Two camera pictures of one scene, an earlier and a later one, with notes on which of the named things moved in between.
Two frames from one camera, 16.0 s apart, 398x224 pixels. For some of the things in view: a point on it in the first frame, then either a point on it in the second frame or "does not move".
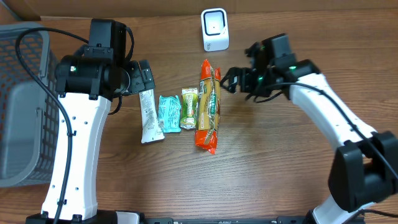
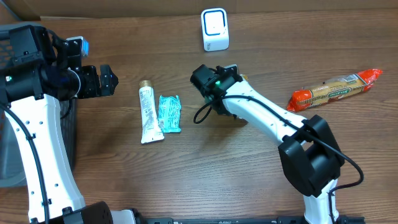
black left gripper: (140, 83) → (92, 74)
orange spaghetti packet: (208, 107) → (332, 89)
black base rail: (227, 220) does not move
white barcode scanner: (215, 29) does not move
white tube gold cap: (151, 131) does not move
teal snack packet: (169, 113) does not move
